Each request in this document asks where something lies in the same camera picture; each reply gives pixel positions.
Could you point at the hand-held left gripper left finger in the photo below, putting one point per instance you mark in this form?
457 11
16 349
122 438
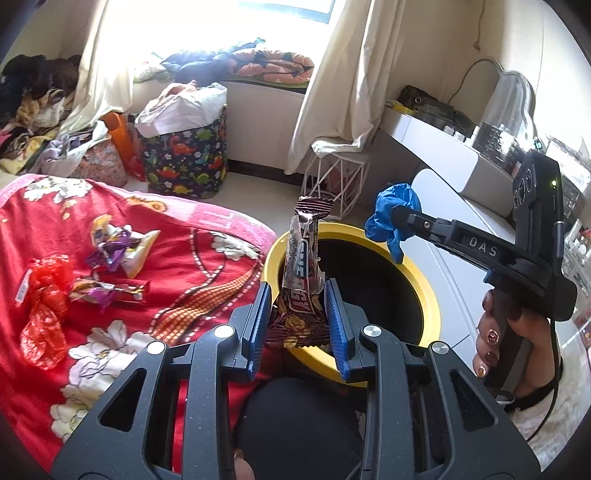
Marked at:
258 323

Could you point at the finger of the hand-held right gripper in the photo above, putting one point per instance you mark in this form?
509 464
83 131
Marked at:
461 237

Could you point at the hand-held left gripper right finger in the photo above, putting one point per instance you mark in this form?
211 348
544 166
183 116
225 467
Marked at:
337 323

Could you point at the brown snack wrapper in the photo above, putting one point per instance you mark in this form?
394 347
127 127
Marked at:
302 258

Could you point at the yellow rimmed black bin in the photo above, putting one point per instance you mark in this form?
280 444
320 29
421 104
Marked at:
427 304

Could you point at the blue glove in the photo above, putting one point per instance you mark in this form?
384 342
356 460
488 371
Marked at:
392 198

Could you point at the person's right forearm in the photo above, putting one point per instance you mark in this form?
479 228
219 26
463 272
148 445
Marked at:
554 415

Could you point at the person's right hand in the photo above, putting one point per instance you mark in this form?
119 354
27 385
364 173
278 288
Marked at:
535 355

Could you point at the person's left hand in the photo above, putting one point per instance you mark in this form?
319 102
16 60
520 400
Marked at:
244 466

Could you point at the clear acrylic organizer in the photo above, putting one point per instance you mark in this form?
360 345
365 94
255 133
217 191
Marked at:
498 147

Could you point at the red floral blanket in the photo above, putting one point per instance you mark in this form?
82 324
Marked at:
184 277

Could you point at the white dresser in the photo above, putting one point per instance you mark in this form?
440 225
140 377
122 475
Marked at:
443 147

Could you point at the white framed mirror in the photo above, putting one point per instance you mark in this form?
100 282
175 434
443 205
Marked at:
508 101

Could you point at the person's left leg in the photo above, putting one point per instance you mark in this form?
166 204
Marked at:
300 429

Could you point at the black bag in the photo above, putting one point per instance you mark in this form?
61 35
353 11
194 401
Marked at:
429 104

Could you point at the yellow box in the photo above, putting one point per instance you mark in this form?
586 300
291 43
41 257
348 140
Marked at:
399 106

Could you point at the purple orange snack wrapper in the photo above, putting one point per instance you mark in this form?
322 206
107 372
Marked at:
111 290

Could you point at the yellow purple snack wrapper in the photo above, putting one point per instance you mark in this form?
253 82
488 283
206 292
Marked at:
120 249

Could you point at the dinosaur print laundry basket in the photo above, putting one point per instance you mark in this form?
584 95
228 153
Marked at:
184 161

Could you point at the cream curtain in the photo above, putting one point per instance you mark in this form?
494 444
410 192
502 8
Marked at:
111 55
346 69

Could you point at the red plastic bag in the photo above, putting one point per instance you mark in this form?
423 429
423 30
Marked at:
46 323

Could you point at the floral fabric bag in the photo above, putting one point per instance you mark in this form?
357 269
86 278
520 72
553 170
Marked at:
101 164

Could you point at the large white plastic bag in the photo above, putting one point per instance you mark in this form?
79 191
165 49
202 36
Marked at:
194 106

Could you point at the orange bag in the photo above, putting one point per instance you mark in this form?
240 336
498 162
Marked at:
120 138

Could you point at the pink cloth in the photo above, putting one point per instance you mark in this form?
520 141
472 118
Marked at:
178 90

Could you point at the orange patterned blanket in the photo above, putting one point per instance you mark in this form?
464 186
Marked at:
272 64

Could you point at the pale purple cloth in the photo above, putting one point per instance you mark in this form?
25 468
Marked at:
60 152

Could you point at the pale green white cloth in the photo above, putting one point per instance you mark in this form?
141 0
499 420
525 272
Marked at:
150 71

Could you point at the yellow patterned blanket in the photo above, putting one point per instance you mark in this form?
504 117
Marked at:
27 152

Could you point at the black framed window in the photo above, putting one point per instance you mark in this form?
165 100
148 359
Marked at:
277 14

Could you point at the pile of clothes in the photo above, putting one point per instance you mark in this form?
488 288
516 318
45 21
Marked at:
37 74

